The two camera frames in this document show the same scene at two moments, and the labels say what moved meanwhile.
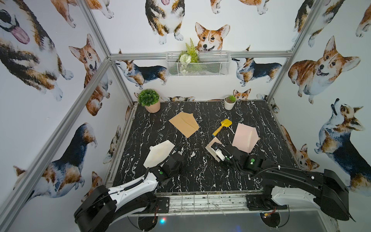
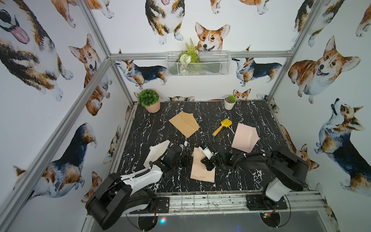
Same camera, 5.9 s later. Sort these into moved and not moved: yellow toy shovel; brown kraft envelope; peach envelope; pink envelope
Moved: peach envelope
Not moved: pink envelope; brown kraft envelope; yellow toy shovel
